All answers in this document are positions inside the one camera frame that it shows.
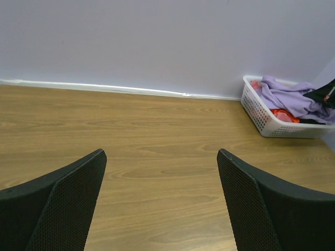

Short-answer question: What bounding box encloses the orange t shirt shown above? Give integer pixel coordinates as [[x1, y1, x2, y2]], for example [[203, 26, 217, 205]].
[[271, 109, 300, 123]]

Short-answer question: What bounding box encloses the pink t shirt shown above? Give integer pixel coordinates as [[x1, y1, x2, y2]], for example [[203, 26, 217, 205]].
[[250, 80, 262, 90]]

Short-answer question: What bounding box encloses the white plastic laundry basket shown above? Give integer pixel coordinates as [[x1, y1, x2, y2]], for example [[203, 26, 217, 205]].
[[241, 75, 334, 139]]

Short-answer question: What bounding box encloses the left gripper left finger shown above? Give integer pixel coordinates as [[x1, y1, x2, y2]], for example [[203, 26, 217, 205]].
[[1, 149, 107, 250]]

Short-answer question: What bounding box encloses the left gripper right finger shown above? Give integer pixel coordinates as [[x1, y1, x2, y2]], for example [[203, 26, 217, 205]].
[[217, 149, 334, 250]]

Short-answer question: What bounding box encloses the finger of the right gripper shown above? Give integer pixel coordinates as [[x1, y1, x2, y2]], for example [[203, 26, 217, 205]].
[[303, 79, 335, 107]]

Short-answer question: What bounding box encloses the purple t shirt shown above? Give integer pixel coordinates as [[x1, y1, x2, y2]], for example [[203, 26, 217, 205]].
[[255, 76, 334, 126]]

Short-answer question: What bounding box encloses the black t shirt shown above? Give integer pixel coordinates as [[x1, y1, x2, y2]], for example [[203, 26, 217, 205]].
[[299, 119, 325, 125]]

